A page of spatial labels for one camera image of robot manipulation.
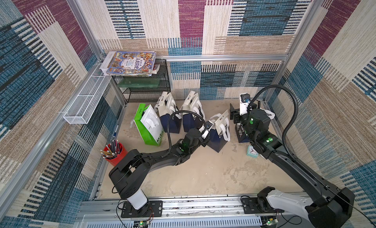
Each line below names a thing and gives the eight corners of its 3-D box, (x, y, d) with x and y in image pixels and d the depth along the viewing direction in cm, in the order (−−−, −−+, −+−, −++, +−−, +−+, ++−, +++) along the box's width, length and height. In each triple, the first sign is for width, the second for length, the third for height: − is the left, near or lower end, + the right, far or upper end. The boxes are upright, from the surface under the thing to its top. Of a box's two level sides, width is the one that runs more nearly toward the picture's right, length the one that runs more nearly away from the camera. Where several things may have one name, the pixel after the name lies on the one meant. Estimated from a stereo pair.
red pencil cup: (112, 165, 91) (97, 152, 77) (124, 152, 96) (113, 137, 83) (120, 171, 88) (107, 159, 75) (133, 158, 94) (122, 144, 80)
